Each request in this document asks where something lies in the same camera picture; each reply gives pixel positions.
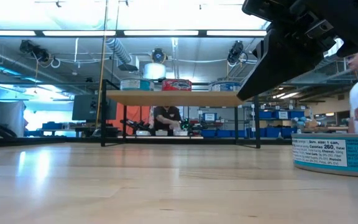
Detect red seafood can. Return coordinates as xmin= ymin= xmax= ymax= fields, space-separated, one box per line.
xmin=162 ymin=78 xmax=193 ymax=91

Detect dark monitor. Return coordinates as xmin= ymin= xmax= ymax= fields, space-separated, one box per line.
xmin=71 ymin=94 xmax=118 ymax=123

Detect black background robot arms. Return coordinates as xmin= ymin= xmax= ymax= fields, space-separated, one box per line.
xmin=119 ymin=117 xmax=206 ymax=135

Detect white cloth cover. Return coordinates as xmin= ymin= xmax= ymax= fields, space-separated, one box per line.
xmin=0 ymin=100 xmax=27 ymax=138

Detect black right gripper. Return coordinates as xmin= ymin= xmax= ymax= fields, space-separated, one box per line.
xmin=237 ymin=0 xmax=358 ymax=101

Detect wooden shelf with black legs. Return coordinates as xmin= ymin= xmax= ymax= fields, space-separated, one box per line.
xmin=99 ymin=78 xmax=262 ymax=149

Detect yellow hanging cord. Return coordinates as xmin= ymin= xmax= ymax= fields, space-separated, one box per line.
xmin=95 ymin=0 xmax=109 ymax=130

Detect silver flexible duct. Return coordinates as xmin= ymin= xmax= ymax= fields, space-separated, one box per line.
xmin=105 ymin=37 xmax=134 ymax=65

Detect teal seafood can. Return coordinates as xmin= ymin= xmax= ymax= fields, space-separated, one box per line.
xmin=119 ymin=78 xmax=155 ymax=91
xmin=291 ymin=133 xmax=358 ymax=179

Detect blue seafood can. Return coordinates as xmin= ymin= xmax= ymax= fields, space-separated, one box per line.
xmin=208 ymin=80 xmax=242 ymax=92

